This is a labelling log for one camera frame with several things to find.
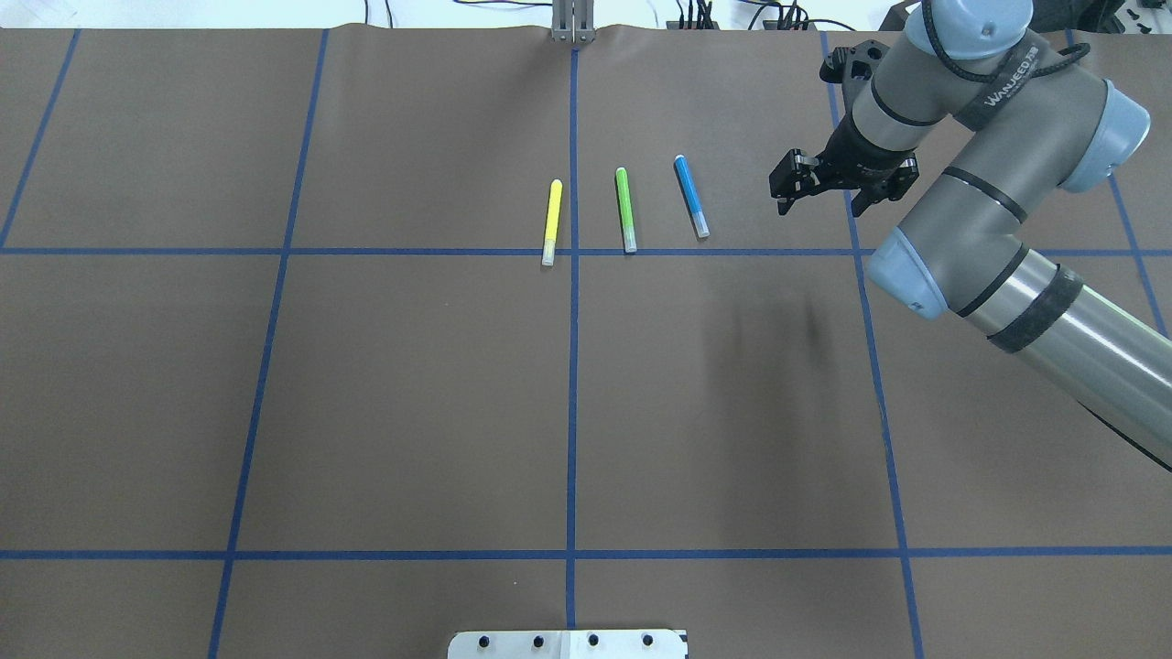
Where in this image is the yellow marker pen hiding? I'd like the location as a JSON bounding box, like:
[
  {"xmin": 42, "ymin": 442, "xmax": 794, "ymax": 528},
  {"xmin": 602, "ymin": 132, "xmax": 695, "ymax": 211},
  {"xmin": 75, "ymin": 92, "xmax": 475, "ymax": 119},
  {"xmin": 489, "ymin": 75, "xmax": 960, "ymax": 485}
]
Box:
[{"xmin": 540, "ymin": 178, "xmax": 564, "ymax": 269}]

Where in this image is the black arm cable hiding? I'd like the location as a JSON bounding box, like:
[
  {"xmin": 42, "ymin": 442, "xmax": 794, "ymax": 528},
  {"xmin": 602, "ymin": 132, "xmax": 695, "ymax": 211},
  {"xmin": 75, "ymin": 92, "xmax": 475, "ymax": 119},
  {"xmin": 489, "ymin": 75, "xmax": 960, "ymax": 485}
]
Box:
[{"xmin": 920, "ymin": 0, "xmax": 1095, "ymax": 88}]

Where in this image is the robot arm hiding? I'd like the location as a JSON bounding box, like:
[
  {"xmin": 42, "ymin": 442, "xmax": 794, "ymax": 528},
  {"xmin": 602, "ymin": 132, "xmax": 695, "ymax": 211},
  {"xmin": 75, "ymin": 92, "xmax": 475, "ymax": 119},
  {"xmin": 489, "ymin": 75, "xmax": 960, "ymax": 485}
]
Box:
[{"xmin": 766, "ymin": 1, "xmax": 1171, "ymax": 469}]

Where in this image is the grey camera post clamp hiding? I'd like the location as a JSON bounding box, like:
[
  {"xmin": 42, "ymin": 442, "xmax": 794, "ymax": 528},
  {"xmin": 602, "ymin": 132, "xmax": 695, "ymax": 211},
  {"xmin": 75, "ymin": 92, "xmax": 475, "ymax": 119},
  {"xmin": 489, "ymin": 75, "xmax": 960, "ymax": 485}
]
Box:
[{"xmin": 548, "ymin": 0, "xmax": 597, "ymax": 46}]

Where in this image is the blue marker pen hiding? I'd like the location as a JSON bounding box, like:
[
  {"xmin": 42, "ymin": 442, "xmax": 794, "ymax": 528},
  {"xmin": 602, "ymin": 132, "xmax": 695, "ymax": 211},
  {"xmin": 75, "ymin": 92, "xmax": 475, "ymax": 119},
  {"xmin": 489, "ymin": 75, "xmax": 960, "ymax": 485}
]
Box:
[{"xmin": 673, "ymin": 154, "xmax": 709, "ymax": 239}]

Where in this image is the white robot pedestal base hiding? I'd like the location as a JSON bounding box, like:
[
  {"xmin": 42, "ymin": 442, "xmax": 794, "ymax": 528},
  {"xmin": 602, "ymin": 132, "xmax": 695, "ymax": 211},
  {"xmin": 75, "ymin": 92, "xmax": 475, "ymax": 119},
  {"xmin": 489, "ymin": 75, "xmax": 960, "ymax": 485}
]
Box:
[{"xmin": 447, "ymin": 629, "xmax": 689, "ymax": 658}]

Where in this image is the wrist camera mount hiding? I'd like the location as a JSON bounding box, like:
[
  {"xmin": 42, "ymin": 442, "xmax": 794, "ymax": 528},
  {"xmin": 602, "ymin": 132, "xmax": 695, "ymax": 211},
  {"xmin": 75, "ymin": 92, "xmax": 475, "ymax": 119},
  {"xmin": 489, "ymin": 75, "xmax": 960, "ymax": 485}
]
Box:
[{"xmin": 818, "ymin": 40, "xmax": 890, "ymax": 88}]

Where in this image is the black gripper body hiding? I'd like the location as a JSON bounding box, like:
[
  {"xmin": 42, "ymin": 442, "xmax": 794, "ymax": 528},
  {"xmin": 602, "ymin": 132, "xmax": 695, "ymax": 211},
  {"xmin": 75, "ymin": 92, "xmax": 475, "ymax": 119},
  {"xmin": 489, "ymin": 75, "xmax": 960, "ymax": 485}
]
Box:
[{"xmin": 769, "ymin": 118, "xmax": 919, "ymax": 203}]

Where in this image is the green marker pen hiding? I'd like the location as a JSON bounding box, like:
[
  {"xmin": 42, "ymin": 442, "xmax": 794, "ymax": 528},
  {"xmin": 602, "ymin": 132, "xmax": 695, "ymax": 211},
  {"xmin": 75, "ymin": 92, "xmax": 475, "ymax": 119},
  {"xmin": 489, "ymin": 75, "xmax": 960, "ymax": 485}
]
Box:
[{"xmin": 614, "ymin": 167, "xmax": 639, "ymax": 254}]

